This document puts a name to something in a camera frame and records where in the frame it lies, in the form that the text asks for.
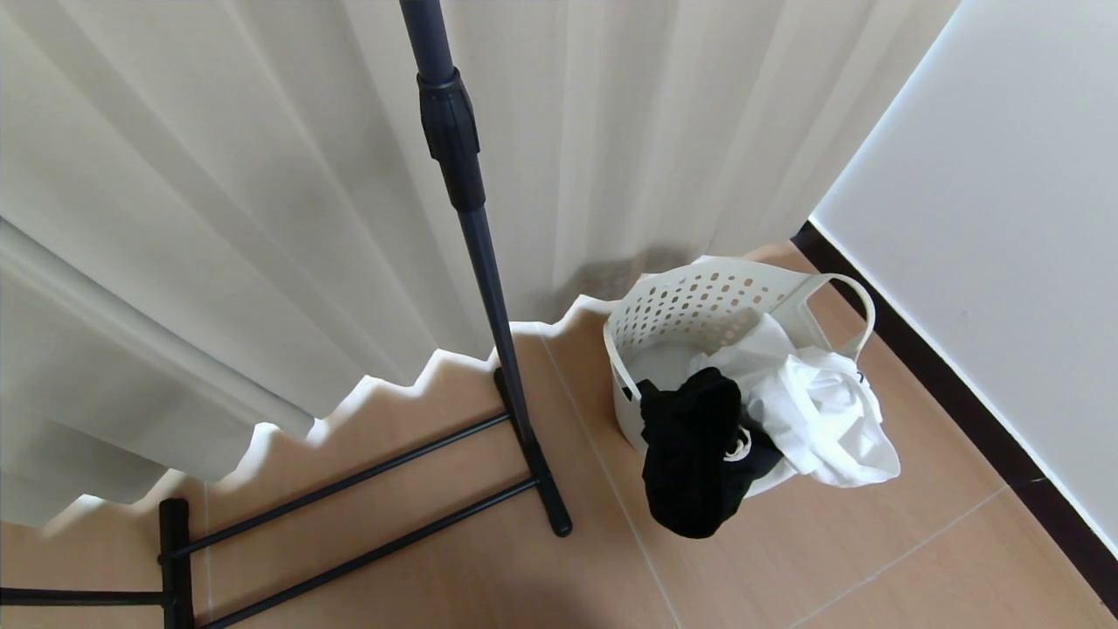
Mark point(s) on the black shorts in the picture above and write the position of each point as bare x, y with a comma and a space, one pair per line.
690, 454

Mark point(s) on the white laundry basket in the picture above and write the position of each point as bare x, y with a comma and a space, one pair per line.
699, 297

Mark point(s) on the black clothes rack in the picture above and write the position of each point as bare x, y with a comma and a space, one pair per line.
450, 131

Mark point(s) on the white garment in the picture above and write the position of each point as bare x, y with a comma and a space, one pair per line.
830, 419

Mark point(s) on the beige curtain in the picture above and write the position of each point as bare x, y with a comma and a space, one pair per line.
218, 175

